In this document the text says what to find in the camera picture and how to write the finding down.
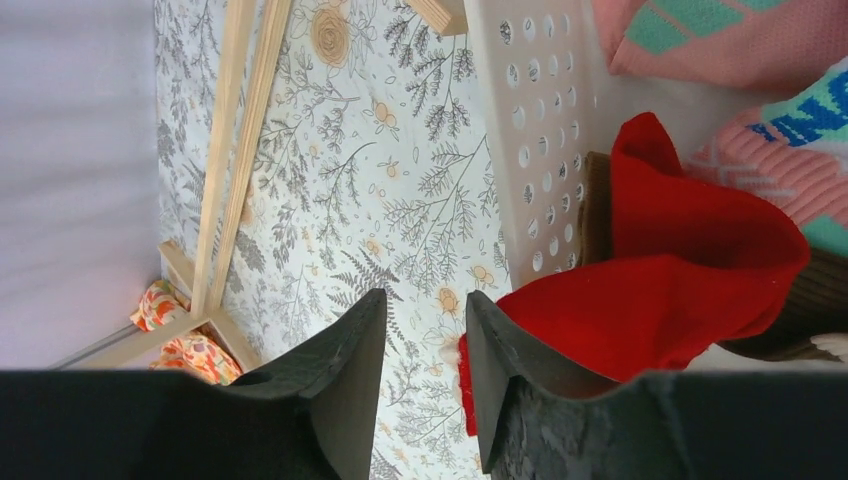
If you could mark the pink green patterned sock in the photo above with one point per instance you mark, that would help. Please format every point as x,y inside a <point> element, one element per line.
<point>760,45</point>

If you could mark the wooden drying rack stand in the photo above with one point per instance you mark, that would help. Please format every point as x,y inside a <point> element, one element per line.
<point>215,63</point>

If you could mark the red sock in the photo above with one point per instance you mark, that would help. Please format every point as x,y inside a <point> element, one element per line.
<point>692,263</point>

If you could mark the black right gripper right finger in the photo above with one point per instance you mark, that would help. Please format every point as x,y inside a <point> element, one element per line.
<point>542,416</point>

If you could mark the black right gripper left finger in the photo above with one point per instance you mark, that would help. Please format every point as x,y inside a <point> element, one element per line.
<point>309,414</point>

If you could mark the floral patterned table mat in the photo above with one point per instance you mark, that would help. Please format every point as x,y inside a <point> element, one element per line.
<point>373,170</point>

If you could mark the white perforated plastic basket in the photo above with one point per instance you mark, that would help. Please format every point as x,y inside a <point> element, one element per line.
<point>551,100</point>

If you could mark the pink blue lettered sock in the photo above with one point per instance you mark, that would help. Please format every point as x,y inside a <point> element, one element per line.
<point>792,153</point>

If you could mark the orange floral cloth bundle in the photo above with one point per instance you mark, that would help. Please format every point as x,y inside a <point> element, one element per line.
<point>196,352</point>

